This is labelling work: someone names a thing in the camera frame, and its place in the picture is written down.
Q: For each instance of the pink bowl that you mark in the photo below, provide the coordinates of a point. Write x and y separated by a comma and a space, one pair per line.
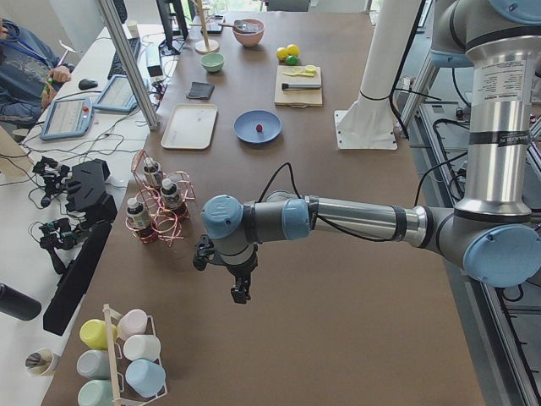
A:
250, 40

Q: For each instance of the grey folded cloth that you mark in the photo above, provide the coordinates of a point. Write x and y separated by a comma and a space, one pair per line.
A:
200, 91

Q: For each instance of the paper cup with utensils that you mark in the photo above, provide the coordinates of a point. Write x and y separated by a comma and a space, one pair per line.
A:
42, 362

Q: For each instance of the blue cup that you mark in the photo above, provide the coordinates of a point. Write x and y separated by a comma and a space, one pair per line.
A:
145, 377

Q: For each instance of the green lime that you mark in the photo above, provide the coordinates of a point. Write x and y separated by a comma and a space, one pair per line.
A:
291, 60

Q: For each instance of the pink cup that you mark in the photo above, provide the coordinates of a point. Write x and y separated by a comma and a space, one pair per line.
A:
134, 322

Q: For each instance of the green bowl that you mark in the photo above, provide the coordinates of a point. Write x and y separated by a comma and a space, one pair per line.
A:
212, 62

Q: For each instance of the teach pendant tablet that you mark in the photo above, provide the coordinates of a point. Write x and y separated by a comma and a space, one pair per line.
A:
117, 96
67, 118

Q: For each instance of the mint green cup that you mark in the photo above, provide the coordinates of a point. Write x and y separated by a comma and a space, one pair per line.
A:
96, 393

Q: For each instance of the yellow lemon back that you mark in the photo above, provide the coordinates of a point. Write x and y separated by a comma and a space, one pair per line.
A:
293, 50

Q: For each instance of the wooden cutting board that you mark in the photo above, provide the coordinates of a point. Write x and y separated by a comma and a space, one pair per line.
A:
311, 98

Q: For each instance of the grey cup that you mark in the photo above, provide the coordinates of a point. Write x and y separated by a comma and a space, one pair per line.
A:
94, 364

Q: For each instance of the yellow lemon front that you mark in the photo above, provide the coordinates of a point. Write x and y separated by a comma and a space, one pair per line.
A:
282, 53

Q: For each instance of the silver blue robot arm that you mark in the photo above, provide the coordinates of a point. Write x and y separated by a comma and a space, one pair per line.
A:
487, 232

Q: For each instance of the teach pendant tablet right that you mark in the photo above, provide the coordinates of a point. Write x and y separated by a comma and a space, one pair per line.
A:
117, 96

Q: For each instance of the black bracket device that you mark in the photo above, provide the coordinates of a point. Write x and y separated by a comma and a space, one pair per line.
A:
86, 193

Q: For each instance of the teach pendant tablet left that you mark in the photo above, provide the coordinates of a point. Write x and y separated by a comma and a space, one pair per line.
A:
67, 118

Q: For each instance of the white cup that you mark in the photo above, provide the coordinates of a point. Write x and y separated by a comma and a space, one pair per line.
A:
142, 347

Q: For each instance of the yellow lemon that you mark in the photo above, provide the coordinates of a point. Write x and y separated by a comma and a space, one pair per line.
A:
282, 53
293, 50

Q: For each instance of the dark drink bottle two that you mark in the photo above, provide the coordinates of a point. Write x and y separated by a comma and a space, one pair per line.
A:
170, 194

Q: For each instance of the black bottle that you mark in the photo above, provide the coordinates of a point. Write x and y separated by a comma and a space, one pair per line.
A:
18, 305

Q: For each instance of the wooden stand with round base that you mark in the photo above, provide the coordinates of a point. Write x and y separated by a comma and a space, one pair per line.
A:
206, 45

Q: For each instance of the cream rabbit tray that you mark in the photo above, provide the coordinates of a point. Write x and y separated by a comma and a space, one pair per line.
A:
190, 127

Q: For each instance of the white wire cup rack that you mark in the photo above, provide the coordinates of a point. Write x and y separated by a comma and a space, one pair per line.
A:
122, 392

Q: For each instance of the copper wire bottle rack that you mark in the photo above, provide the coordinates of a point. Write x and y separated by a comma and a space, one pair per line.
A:
167, 224

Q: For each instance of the yellow cup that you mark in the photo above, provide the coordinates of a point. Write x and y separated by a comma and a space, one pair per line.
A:
93, 333

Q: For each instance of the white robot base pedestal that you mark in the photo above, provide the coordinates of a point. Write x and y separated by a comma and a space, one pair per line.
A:
368, 124

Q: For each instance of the dark drink bottle one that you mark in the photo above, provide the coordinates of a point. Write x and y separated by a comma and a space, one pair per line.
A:
153, 172

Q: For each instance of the aluminium frame post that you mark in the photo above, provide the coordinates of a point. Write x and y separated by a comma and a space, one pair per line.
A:
128, 60

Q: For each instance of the yellow plastic knife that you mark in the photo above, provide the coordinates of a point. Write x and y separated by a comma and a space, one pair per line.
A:
305, 74

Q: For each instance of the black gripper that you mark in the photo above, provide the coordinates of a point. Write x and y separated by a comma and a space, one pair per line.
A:
242, 271

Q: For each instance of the black computer mouse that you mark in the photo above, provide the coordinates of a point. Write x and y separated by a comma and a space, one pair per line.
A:
87, 84

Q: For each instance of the metal scoop in bowl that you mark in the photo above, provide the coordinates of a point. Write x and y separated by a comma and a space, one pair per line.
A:
243, 26

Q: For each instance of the blue plate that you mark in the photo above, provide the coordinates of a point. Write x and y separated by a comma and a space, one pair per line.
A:
244, 126

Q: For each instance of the dark drink bottle three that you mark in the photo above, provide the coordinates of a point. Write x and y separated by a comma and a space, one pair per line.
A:
139, 219

